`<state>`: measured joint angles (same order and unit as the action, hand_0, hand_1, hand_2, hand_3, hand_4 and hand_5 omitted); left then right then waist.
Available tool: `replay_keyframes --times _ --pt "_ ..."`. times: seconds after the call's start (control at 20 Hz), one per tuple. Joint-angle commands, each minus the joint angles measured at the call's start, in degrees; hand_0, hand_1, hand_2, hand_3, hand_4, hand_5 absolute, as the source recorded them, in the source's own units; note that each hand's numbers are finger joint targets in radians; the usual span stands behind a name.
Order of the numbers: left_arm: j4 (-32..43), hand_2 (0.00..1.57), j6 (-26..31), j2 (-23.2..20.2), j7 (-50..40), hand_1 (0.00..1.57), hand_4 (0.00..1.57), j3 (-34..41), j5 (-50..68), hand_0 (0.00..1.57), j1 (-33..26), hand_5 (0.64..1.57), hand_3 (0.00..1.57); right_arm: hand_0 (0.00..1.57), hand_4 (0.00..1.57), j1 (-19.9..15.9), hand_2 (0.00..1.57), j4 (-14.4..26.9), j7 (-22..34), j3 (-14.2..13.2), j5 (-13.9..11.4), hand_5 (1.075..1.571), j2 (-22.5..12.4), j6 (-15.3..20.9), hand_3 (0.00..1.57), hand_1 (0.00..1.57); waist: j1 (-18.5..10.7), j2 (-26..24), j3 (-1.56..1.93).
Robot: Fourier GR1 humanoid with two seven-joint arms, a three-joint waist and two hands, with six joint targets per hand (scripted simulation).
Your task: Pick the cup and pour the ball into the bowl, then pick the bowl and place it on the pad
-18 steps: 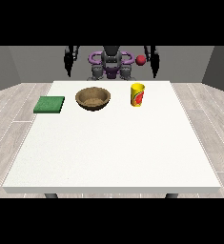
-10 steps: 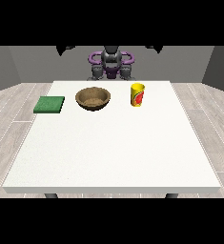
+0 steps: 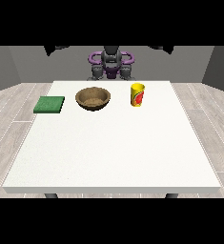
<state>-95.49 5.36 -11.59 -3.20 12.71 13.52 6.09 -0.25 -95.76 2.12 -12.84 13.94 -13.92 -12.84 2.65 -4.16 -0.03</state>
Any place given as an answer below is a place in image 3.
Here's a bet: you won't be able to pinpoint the green square pad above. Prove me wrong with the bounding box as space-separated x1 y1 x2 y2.
32 95 66 114

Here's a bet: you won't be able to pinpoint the grey robot trunk purple rings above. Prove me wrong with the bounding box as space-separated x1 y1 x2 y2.
87 46 137 82

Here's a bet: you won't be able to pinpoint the brown wooden bowl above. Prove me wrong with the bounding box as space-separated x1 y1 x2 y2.
74 87 112 112

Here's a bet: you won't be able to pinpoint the yellow cup with melon print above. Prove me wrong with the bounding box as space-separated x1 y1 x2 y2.
130 82 146 108

